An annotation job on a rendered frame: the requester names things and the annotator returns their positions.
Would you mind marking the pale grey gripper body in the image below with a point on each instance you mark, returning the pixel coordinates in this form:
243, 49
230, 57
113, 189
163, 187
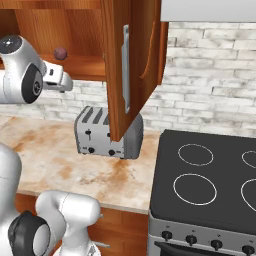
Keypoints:
61, 83

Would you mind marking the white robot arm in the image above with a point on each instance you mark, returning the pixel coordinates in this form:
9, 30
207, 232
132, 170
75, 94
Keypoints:
20, 71

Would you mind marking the wooden cabinet door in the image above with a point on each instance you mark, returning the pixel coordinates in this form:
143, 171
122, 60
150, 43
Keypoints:
140, 50

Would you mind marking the wooden base cabinet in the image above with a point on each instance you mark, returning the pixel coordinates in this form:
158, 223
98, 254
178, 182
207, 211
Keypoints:
126, 230

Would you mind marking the red onion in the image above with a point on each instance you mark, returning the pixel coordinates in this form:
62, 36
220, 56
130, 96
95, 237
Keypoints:
60, 53

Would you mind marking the silver toaster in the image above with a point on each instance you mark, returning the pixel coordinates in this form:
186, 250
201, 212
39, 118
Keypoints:
96, 136

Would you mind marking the grey range hood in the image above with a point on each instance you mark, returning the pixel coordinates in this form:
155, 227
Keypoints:
208, 10

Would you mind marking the black hob stove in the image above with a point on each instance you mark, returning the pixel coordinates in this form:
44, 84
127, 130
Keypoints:
206, 193

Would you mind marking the black stove knob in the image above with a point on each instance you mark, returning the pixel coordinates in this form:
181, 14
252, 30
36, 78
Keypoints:
166, 235
191, 239
248, 250
216, 244

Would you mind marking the open wooden wall cabinet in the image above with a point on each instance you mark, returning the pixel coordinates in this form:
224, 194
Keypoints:
83, 36

